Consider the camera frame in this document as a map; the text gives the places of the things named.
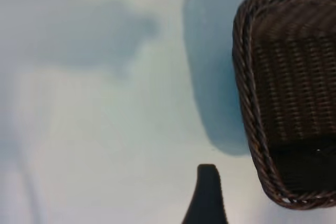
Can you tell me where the dark brown woven wicker basket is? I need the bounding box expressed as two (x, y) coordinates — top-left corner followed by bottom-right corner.
(232, 0), (336, 210)

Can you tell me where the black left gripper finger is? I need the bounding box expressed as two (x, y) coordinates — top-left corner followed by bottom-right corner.
(183, 164), (228, 224)

